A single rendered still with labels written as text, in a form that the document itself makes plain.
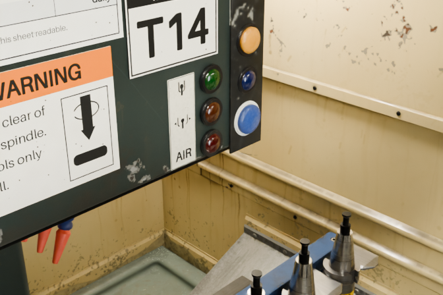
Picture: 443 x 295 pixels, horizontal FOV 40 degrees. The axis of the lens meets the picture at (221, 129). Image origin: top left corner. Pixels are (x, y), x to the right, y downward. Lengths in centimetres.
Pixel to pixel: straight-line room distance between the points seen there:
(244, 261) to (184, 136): 123
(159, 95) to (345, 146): 99
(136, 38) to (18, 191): 15
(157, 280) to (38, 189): 163
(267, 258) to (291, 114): 43
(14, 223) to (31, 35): 14
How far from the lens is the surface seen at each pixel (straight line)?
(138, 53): 49
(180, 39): 52
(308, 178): 157
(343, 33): 138
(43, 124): 46
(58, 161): 48
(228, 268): 176
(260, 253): 176
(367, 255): 113
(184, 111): 54
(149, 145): 53
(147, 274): 211
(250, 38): 57
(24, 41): 44
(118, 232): 202
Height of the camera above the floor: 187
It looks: 24 degrees down
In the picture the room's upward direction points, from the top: straight up
